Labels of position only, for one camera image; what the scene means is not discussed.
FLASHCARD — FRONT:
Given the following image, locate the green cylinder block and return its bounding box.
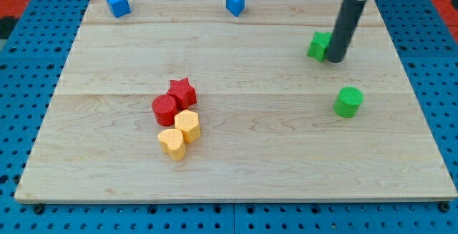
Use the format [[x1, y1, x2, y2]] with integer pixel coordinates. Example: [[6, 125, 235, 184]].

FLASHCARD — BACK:
[[333, 86, 364, 118]]

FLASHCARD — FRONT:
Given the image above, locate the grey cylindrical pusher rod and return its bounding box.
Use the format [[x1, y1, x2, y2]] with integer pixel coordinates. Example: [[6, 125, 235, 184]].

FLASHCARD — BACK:
[[326, 0, 366, 63]]

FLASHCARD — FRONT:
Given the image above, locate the blue cube block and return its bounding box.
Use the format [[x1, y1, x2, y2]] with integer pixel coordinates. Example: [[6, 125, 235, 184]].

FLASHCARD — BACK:
[[106, 0, 131, 18]]

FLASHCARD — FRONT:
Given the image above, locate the yellow hexagon block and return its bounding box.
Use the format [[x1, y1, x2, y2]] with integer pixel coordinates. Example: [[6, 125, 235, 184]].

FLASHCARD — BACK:
[[175, 109, 201, 143]]

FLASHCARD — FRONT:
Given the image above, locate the red star block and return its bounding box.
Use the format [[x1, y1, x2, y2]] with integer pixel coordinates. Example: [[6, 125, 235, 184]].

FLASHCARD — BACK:
[[167, 78, 197, 109]]

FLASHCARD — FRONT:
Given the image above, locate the yellow heart block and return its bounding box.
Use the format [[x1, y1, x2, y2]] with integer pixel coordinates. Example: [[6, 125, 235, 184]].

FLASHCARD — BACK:
[[157, 129, 186, 161]]

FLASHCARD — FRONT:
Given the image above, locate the blue triangle block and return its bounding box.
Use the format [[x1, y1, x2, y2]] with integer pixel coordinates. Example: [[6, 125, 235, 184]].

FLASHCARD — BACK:
[[225, 0, 245, 17]]

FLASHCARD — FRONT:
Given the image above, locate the green star block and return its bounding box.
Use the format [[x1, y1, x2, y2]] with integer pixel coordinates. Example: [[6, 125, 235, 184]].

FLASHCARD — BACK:
[[307, 31, 331, 62]]

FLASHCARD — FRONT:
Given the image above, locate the wooden board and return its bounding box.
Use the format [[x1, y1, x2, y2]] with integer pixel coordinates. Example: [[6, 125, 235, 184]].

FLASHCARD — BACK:
[[15, 0, 457, 204]]

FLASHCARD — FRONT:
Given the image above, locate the red cylinder block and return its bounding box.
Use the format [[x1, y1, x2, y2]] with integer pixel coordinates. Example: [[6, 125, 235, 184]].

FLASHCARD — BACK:
[[152, 94, 177, 126]]

